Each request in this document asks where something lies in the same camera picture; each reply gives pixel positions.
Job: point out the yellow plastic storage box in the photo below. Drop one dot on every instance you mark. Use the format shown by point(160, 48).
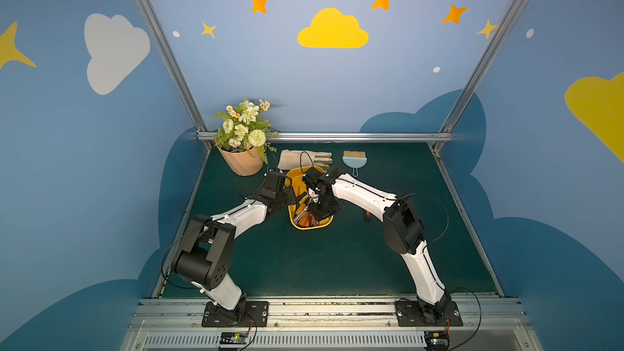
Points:
point(300, 217)

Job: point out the right aluminium frame post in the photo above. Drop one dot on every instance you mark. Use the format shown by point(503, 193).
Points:
point(508, 19)

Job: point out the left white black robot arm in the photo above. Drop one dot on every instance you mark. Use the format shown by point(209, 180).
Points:
point(204, 255)

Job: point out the circuit board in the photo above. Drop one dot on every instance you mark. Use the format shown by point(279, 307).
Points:
point(436, 341)
point(232, 340)

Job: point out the pink pot with flowers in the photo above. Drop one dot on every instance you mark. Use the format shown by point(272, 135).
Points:
point(242, 137)

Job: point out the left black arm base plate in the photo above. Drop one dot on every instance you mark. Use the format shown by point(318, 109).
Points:
point(216, 316)

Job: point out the left aluminium frame post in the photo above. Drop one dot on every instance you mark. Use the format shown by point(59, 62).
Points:
point(157, 31)

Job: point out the left circuit board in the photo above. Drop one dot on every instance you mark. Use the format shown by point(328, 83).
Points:
point(232, 340)

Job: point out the aluminium back frame bar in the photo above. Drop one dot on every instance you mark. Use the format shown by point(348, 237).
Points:
point(359, 137)

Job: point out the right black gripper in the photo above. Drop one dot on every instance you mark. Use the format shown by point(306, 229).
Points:
point(321, 202)

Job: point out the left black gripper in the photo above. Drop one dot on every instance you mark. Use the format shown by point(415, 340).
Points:
point(287, 194)

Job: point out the small blue brush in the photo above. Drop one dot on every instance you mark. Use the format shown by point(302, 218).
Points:
point(355, 160)

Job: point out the right circuit board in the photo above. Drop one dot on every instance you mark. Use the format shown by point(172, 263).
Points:
point(436, 341)

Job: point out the aluminium front rail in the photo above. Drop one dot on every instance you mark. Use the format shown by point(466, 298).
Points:
point(333, 323)

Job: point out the aluminium frame post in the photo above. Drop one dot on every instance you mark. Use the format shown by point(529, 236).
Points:
point(157, 31)
point(508, 19)

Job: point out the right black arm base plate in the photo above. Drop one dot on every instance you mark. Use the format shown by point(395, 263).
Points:
point(420, 314)

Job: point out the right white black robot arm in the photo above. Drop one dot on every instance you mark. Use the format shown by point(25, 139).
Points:
point(403, 229)

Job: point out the beige work glove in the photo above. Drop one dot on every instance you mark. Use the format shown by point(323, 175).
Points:
point(292, 159)

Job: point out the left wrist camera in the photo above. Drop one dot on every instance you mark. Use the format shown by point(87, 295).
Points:
point(276, 181)

